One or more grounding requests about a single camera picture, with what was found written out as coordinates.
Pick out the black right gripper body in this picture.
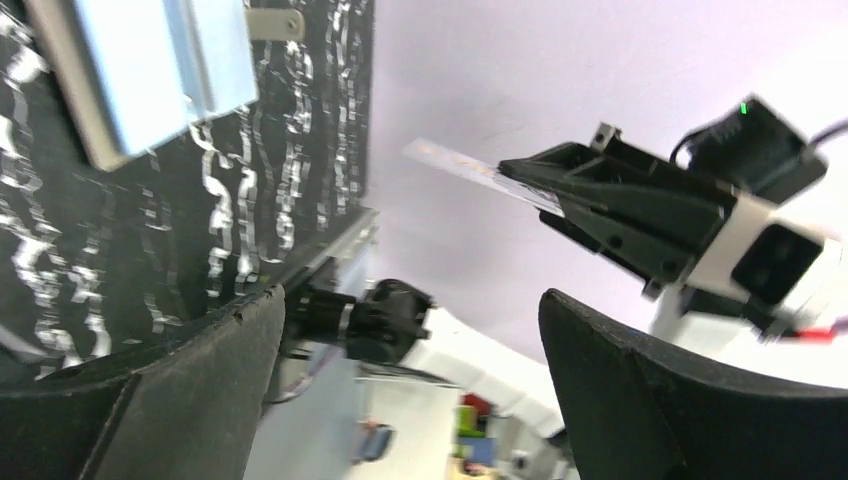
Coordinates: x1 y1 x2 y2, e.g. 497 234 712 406
589 95 829 299

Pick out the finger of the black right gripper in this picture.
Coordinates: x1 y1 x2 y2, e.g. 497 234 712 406
498 142 737 229
537 198 723 285

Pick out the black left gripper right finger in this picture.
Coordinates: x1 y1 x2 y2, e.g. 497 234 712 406
538 289 847 479

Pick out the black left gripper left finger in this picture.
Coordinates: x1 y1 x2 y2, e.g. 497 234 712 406
1 286 285 479

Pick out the white patterned credit card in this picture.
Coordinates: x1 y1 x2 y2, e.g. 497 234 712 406
403 139 563 217

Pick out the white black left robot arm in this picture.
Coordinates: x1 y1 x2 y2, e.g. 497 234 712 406
1 280 847 479

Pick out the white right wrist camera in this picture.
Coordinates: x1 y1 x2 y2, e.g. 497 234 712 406
683 194 847 330

